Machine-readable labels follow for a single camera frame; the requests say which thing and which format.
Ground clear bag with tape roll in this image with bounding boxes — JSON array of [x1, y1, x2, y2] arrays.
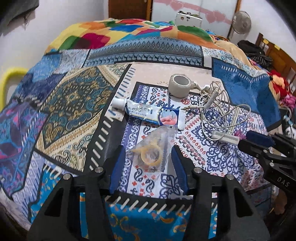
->
[[126, 126, 178, 179]]

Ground white disposable razor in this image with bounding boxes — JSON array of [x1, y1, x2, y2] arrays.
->
[[211, 109, 239, 146]]

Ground white ointment tube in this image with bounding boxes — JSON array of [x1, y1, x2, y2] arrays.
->
[[111, 98, 186, 131]]

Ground white earphones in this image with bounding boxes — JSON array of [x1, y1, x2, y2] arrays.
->
[[181, 81, 251, 142]]

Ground grey tape roll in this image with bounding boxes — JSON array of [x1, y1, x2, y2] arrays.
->
[[168, 74, 196, 98]]

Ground right hand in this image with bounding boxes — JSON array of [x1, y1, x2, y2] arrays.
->
[[273, 190, 287, 215]]

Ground red plush toy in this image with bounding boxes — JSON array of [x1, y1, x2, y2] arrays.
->
[[269, 69, 295, 110]]

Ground blue patchwork bedspread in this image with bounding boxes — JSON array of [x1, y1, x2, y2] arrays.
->
[[1, 37, 281, 240]]

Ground wooden bed headboard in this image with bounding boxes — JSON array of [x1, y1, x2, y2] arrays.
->
[[255, 33, 295, 96]]

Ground black clothes pile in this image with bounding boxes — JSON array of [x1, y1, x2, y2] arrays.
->
[[237, 40, 273, 71]]

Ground tan crumpled blanket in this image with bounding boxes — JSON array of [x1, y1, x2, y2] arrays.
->
[[213, 40, 256, 69]]

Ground white standing fan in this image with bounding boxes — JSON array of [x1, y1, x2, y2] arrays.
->
[[228, 11, 252, 41]]

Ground sliding wardrobe with hearts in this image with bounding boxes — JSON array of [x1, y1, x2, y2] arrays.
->
[[152, 0, 237, 37]]

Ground colourful checkered blanket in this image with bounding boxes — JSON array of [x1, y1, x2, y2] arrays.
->
[[45, 18, 218, 53]]

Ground white box with stickers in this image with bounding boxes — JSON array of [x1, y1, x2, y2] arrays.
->
[[175, 11, 203, 28]]

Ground brown wooden door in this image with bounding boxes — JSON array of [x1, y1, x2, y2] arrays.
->
[[108, 0, 153, 20]]

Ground yellow foam bed rail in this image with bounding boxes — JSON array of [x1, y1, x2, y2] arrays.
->
[[0, 67, 28, 110]]

